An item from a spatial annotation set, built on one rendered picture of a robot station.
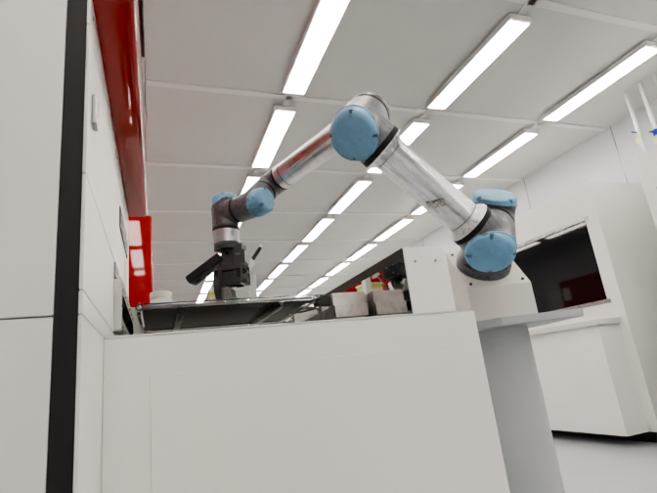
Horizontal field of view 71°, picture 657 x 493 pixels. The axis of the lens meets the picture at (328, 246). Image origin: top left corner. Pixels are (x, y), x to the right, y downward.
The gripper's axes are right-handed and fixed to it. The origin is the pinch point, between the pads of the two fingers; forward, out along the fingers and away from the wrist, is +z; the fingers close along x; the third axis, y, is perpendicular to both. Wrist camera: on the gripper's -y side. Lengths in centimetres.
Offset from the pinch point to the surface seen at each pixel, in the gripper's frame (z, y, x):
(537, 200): -149, 221, 426
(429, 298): 6, 54, -28
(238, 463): 29, 22, -53
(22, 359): 14, 13, -81
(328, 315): 5.2, 31.3, -15.0
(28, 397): 17, 13, -81
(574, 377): 42, 172, 286
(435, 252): -3, 57, -26
